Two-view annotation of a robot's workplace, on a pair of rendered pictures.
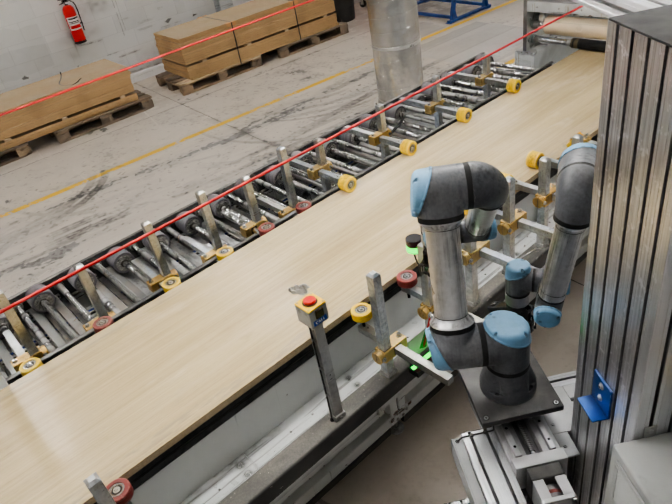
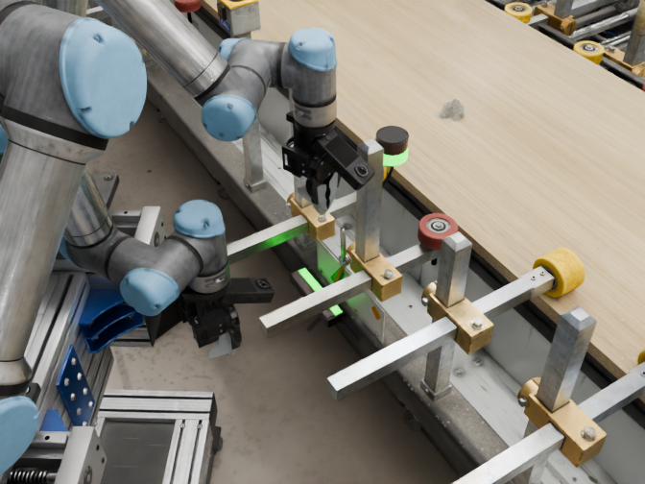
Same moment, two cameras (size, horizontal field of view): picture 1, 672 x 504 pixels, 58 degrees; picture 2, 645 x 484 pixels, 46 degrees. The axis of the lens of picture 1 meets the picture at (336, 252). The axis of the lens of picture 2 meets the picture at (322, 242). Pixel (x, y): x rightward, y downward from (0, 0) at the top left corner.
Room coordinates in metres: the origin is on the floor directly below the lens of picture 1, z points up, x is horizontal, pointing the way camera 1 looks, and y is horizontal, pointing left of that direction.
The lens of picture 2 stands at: (1.73, -1.41, 1.94)
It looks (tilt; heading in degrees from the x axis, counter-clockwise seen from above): 43 degrees down; 95
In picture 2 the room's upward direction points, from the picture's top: 1 degrees counter-clockwise
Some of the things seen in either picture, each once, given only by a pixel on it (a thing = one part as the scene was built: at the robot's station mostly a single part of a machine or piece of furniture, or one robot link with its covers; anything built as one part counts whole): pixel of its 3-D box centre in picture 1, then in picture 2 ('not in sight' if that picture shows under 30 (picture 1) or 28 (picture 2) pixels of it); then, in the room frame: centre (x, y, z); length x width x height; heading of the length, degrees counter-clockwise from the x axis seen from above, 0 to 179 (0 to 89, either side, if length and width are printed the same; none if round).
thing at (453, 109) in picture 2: (298, 287); (453, 108); (1.92, 0.17, 0.91); 0.09 x 0.07 x 0.02; 64
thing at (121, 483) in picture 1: (122, 500); (188, 12); (1.14, 0.76, 0.85); 0.08 x 0.08 x 0.11
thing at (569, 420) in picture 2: (512, 222); (559, 419); (2.03, -0.73, 0.95); 0.14 x 0.06 x 0.05; 126
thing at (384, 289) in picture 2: (433, 304); (373, 268); (1.74, -0.32, 0.85); 0.14 x 0.06 x 0.05; 126
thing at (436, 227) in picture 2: (407, 286); (436, 244); (1.87, -0.25, 0.85); 0.08 x 0.08 x 0.11
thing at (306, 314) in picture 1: (312, 311); (238, 13); (1.43, 0.11, 1.18); 0.07 x 0.07 x 0.08; 36
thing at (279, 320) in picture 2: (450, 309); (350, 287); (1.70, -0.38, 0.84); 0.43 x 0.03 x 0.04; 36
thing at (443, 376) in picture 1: (402, 352); (295, 227); (1.56, -0.17, 0.81); 0.44 x 0.03 x 0.04; 36
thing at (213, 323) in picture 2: (519, 317); (209, 304); (1.46, -0.55, 0.97); 0.09 x 0.08 x 0.12; 36
